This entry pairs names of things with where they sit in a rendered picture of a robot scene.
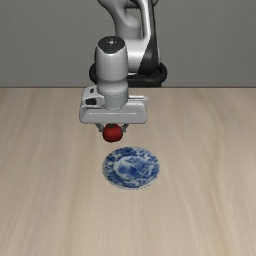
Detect red tomato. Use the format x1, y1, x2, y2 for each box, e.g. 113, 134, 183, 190
102, 123, 123, 143

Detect blue and white plate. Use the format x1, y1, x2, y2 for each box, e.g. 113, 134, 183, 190
101, 146, 161, 191

